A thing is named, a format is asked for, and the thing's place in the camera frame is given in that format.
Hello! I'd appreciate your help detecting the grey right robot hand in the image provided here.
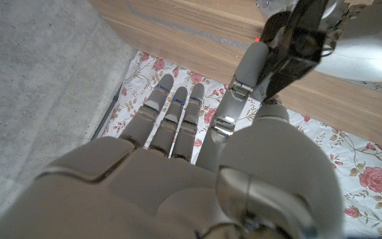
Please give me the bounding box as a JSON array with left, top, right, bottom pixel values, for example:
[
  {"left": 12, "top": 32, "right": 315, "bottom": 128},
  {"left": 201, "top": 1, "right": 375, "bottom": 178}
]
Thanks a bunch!
[{"left": 0, "top": 41, "right": 344, "bottom": 239}]

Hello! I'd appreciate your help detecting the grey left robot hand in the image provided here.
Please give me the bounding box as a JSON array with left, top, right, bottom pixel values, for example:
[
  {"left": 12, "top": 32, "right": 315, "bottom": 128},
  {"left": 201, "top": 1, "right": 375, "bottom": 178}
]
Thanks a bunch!
[{"left": 255, "top": 0, "right": 382, "bottom": 83}]

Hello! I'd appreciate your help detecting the black backdrop stand pole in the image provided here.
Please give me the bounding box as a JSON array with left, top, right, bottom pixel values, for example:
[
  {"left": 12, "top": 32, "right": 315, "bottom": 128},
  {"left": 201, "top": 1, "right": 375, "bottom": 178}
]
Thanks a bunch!
[{"left": 90, "top": 84, "right": 123, "bottom": 142}]

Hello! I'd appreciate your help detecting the floral backdrop cloth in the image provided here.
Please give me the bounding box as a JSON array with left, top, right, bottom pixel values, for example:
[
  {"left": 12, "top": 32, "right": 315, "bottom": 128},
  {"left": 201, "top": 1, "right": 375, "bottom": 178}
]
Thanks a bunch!
[{"left": 96, "top": 49, "right": 382, "bottom": 239}]

